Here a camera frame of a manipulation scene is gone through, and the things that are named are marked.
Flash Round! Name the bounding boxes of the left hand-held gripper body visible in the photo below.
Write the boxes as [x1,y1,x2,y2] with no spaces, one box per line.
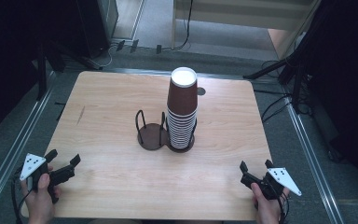
[19,152,76,205]

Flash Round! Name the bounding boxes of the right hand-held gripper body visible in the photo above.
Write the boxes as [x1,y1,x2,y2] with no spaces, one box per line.
[240,167,303,202]

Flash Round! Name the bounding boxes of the black wire cup holder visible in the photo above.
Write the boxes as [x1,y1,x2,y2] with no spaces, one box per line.
[134,109,198,154]

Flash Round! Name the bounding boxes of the single brown paper cup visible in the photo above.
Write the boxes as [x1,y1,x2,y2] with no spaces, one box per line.
[166,66,199,117]

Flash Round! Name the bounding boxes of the person's right hand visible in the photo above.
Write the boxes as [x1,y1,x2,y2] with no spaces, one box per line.
[250,182,291,224]

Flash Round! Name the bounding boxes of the person's left hand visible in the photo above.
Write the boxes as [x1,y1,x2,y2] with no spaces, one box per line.
[21,165,62,224]

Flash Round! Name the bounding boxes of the black metal stand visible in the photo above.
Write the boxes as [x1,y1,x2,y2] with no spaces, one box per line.
[35,39,67,101]

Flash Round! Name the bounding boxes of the black tripod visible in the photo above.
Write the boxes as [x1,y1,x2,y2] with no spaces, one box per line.
[242,46,312,114]

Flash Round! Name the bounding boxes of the dark curtain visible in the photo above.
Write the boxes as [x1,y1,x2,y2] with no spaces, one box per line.
[301,0,358,200]
[0,0,82,145]

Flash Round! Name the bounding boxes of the dark cabinet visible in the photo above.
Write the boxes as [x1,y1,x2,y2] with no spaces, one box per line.
[74,0,119,59]

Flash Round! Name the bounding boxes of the beige shelf unit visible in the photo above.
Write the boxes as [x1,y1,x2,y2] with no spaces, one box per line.
[171,0,322,61]

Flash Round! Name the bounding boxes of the metal floor rail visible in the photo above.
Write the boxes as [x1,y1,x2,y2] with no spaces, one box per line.
[103,67,282,82]
[282,95,345,224]
[0,70,56,217]

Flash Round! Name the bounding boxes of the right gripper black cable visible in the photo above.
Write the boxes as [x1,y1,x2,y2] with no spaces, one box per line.
[273,184,291,224]

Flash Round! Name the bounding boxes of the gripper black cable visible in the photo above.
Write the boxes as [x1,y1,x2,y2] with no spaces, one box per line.
[10,174,33,224]
[273,184,291,224]

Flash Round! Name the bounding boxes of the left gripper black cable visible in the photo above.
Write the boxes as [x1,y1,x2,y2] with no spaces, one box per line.
[10,174,33,224]

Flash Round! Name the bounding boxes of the black floor cables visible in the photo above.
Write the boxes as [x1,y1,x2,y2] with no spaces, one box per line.
[254,59,294,123]

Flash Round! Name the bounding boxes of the white floor cable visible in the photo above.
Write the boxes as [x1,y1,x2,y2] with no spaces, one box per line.
[96,42,119,68]

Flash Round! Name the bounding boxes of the hanging black cable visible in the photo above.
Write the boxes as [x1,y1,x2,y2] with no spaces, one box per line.
[162,0,195,52]

